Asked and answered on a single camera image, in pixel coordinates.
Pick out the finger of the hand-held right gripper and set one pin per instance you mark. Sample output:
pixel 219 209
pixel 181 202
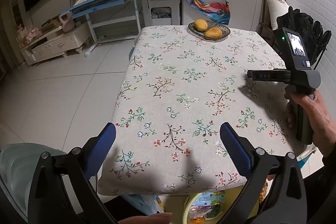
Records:
pixel 262 75

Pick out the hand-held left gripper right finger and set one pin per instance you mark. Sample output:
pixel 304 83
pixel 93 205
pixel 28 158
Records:
pixel 235 153

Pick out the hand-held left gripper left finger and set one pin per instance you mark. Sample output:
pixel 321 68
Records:
pixel 103 150

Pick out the yellow plastic basin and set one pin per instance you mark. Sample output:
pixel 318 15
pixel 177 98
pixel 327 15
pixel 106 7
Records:
pixel 236 200

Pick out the clear plastic bottle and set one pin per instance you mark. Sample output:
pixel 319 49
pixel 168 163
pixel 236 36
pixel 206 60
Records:
pixel 199 211

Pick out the person's right hand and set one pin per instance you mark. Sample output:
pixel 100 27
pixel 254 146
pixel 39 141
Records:
pixel 323 124

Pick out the person's left hand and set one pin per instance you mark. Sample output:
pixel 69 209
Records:
pixel 144 219

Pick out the wooden chair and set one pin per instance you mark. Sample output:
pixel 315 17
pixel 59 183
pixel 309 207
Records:
pixel 265 29

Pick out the black jacket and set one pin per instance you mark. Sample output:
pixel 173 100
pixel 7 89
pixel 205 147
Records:
pixel 296 19

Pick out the dark woven fruit bowl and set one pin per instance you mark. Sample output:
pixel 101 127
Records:
pixel 223 29

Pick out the yellow mango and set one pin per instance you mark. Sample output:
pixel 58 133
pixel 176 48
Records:
pixel 213 33
pixel 200 25

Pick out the white cushion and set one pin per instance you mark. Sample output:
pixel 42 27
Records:
pixel 275 8

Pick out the floral tablecloth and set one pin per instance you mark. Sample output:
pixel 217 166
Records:
pixel 183 82

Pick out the pale green chair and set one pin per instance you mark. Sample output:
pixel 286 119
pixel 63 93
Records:
pixel 15 169

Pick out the cream television cabinet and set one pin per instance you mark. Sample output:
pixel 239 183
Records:
pixel 57 43

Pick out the pink kettlebell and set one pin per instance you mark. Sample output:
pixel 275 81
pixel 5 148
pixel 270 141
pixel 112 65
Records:
pixel 67 26

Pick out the pink flower box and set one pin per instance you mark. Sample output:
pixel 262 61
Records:
pixel 27 35

